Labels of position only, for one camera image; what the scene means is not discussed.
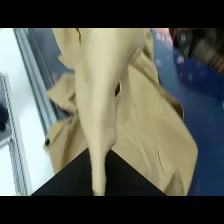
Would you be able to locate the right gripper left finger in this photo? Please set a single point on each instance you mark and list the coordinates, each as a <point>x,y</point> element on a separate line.
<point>71,180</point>

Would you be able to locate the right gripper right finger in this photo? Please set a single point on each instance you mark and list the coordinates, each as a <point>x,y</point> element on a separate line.
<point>128,180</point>

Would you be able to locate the beige trench coat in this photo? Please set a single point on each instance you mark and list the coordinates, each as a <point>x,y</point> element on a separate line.
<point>146,126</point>

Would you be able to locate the silver frame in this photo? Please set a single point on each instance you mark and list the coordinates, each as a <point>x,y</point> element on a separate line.
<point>40,87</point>

